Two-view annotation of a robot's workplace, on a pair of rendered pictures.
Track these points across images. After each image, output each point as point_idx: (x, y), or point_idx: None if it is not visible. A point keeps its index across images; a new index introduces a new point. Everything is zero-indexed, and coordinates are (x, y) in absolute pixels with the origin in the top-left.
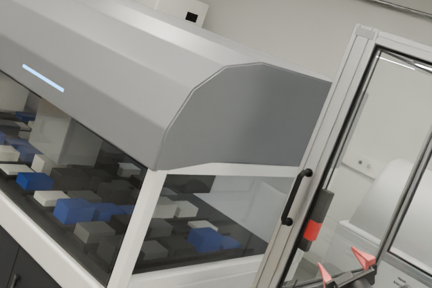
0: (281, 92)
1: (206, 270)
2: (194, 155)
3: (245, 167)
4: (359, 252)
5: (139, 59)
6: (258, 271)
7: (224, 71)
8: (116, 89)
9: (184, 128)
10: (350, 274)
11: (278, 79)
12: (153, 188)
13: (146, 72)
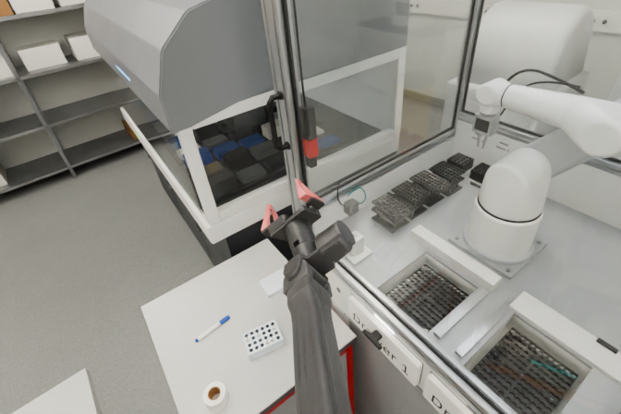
0: None
1: None
2: (211, 104)
3: None
4: (297, 187)
5: (140, 34)
6: (289, 189)
7: (187, 17)
8: (138, 68)
9: (179, 88)
10: (282, 218)
11: None
12: (186, 145)
13: (143, 45)
